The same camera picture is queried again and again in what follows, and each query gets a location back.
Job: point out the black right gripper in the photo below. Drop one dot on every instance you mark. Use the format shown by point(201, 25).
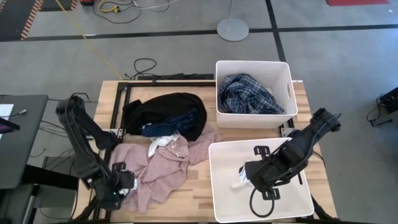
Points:
point(270, 171)

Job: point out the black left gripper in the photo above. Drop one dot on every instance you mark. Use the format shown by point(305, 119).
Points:
point(115, 183)

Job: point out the pink shirt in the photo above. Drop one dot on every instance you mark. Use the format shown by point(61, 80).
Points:
point(161, 174)

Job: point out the plain white sock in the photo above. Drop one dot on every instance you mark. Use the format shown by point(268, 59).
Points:
point(157, 141)

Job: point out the navy dotted garment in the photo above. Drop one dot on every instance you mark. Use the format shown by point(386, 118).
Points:
point(174, 124)

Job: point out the black garment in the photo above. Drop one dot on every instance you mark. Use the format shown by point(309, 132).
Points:
point(168, 105)

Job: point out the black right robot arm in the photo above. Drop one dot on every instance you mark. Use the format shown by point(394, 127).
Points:
point(314, 130)

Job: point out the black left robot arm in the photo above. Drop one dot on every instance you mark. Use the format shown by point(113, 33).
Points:
point(77, 130)

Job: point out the white basket with clothes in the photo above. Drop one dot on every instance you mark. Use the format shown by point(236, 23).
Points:
point(273, 71)

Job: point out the white basket with socks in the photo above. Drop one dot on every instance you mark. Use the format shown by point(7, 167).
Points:
point(227, 202)

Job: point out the black desk base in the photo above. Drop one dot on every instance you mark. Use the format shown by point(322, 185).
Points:
point(49, 177)

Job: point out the blue plaid shirt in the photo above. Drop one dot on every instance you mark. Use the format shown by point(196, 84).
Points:
point(245, 96)

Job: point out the black desk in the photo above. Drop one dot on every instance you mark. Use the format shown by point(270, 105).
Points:
point(21, 149)

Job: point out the black power strip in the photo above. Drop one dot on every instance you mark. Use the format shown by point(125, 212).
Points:
point(186, 76)

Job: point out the dark tablet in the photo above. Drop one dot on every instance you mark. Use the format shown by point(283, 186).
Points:
point(7, 126)

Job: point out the white paper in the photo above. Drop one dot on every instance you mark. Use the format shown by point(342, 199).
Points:
point(5, 110)

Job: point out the grey floor lamp stand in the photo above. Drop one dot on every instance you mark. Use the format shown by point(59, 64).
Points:
point(232, 29)

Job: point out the small red floor object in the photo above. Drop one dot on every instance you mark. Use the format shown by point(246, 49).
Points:
point(87, 1)

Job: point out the small hazard striped mat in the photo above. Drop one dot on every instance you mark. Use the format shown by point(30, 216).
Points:
point(59, 3)

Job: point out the large hazard striped mat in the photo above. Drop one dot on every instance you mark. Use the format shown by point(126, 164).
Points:
point(15, 18)

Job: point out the red floor mat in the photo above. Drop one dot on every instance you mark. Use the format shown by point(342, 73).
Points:
point(357, 2)

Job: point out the metal mounting bracket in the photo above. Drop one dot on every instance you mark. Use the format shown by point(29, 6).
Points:
point(286, 128)

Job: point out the black table frame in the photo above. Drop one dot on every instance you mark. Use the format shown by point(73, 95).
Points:
point(171, 83)

